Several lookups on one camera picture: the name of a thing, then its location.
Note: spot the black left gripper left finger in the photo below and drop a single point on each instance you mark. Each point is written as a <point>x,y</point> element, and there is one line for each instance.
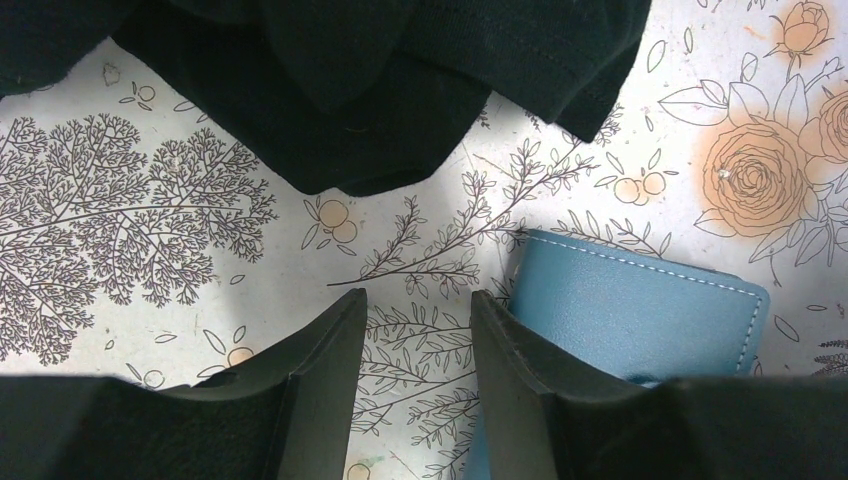
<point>284,413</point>

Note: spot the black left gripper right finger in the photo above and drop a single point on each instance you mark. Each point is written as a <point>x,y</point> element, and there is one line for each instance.
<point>549,415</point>

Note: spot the blue leather card holder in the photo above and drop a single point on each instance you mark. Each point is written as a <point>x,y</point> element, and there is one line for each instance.
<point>640,318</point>

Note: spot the floral patterned table mat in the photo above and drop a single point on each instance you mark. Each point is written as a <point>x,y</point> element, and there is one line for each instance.
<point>177,296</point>

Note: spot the black crumpled cloth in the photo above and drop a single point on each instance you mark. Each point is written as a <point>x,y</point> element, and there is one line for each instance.
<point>361,96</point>

